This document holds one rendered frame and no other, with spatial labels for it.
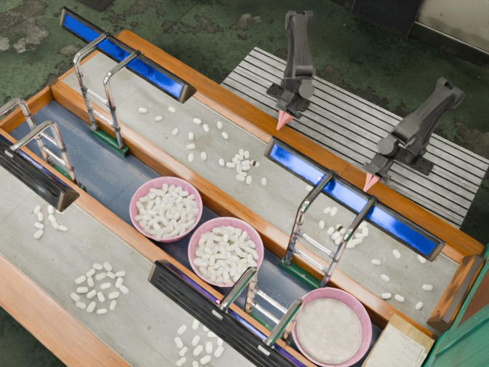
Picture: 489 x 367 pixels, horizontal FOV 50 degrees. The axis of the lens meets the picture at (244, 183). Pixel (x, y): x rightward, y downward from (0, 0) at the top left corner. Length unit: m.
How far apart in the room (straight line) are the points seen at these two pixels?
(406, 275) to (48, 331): 1.22
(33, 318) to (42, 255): 0.23
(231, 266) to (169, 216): 0.30
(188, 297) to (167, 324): 0.37
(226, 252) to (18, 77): 2.13
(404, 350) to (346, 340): 0.19
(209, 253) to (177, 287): 0.45
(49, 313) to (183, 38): 2.30
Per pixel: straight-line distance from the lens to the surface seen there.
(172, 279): 1.45
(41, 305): 1.86
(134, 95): 2.32
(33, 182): 1.71
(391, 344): 1.81
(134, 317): 1.81
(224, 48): 3.59
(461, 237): 2.08
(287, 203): 1.99
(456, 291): 1.87
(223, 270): 1.85
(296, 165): 1.68
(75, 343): 1.79
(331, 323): 1.84
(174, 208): 1.96
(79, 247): 1.94
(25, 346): 2.67
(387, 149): 1.84
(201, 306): 1.42
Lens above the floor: 2.44
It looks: 57 degrees down
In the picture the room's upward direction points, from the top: 6 degrees clockwise
